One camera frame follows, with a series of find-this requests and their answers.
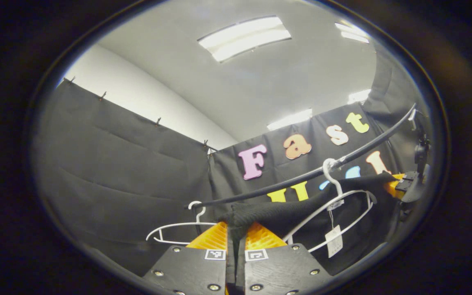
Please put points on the black knit jacket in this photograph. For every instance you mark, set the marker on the black knit jacket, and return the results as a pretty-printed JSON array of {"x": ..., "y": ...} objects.
[{"x": 268, "y": 213}]

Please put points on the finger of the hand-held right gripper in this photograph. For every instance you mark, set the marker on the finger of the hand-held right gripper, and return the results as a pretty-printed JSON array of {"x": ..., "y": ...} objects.
[{"x": 393, "y": 188}]

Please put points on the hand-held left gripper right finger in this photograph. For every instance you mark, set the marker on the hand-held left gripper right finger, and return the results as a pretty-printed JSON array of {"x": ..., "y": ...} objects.
[{"x": 277, "y": 272}]

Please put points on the black metal clothes rack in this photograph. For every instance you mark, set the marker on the black metal clothes rack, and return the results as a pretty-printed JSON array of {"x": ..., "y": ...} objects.
[{"x": 293, "y": 179}]

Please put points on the white plastic hanger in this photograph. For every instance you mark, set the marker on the white plastic hanger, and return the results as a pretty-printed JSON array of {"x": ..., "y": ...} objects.
[
  {"x": 331, "y": 179},
  {"x": 198, "y": 217}
]

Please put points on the black backdrop cloth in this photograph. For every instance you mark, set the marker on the black backdrop cloth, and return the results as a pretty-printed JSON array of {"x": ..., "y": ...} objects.
[{"x": 117, "y": 172}]

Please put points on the rectangular ceiling light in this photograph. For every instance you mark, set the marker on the rectangular ceiling light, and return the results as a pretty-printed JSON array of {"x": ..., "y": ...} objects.
[
  {"x": 244, "y": 39},
  {"x": 352, "y": 32}
]

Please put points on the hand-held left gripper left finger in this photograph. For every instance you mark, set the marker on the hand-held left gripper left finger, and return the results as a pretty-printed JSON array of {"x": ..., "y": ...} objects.
[{"x": 195, "y": 272}]

